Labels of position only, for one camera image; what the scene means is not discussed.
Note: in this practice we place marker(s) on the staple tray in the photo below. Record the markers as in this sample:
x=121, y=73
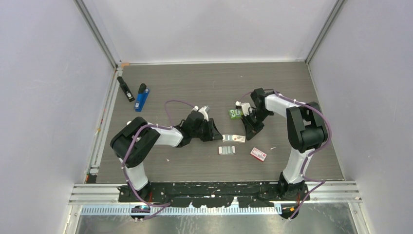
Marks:
x=227, y=138
x=226, y=150

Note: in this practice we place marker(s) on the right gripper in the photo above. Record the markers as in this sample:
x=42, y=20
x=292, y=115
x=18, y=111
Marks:
x=251, y=129

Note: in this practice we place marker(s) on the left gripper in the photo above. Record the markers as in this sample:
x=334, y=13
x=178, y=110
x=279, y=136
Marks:
x=213, y=133

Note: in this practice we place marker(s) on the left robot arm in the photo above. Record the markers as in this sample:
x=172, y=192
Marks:
x=134, y=142

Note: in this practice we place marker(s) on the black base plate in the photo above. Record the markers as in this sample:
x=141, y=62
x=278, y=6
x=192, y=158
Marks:
x=214, y=194

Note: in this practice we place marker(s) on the blue stapler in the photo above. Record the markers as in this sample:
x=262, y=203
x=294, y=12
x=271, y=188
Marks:
x=142, y=95

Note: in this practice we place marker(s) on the white staple box sleeve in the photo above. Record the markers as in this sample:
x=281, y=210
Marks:
x=239, y=138

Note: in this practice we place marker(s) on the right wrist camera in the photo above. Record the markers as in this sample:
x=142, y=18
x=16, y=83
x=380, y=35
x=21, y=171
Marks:
x=245, y=108

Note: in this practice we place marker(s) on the red staple box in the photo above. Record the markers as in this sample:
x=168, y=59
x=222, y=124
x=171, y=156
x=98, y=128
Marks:
x=258, y=154

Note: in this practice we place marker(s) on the slotted cable duct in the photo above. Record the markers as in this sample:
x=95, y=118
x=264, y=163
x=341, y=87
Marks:
x=203, y=210

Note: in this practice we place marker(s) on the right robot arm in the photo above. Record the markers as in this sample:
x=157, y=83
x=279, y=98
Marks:
x=308, y=131

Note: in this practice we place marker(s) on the green owl eraser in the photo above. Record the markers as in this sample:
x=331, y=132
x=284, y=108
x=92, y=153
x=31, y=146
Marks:
x=235, y=113

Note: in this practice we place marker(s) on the black stapler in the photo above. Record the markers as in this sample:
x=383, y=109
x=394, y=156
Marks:
x=126, y=90

